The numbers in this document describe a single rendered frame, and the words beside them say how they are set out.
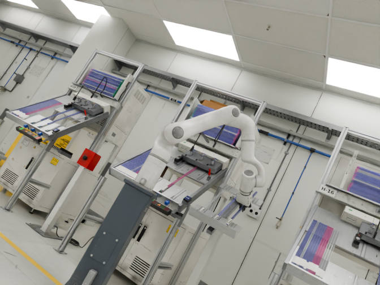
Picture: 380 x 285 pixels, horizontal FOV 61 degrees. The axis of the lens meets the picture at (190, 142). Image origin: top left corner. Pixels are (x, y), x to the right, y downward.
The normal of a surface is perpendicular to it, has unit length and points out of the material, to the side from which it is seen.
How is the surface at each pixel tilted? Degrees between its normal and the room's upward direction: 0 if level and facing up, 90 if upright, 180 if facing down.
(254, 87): 90
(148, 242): 90
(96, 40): 90
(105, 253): 90
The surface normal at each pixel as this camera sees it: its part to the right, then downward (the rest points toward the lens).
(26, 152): -0.32, -0.38
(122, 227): -0.02, -0.24
